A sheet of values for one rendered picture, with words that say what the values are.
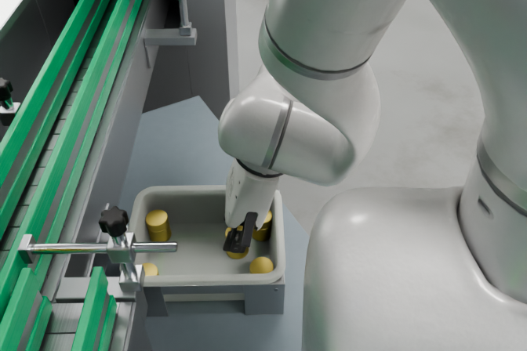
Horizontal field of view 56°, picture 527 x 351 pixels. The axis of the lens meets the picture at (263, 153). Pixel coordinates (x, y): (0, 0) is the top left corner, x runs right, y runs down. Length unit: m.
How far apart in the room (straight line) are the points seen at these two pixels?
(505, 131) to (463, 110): 2.25
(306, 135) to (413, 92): 2.03
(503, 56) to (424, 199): 0.11
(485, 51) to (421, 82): 2.40
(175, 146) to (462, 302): 0.80
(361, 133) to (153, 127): 0.68
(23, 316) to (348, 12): 0.44
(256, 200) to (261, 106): 0.18
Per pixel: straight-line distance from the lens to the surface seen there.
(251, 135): 0.47
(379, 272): 0.24
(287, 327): 0.74
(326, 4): 0.30
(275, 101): 0.49
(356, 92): 0.40
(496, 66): 0.18
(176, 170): 0.94
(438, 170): 2.11
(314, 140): 0.48
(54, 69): 0.90
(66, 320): 0.64
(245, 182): 0.61
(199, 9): 1.32
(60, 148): 0.70
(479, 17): 0.17
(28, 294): 0.58
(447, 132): 2.30
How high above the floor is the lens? 1.40
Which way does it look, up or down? 43 degrees down
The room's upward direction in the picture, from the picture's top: straight up
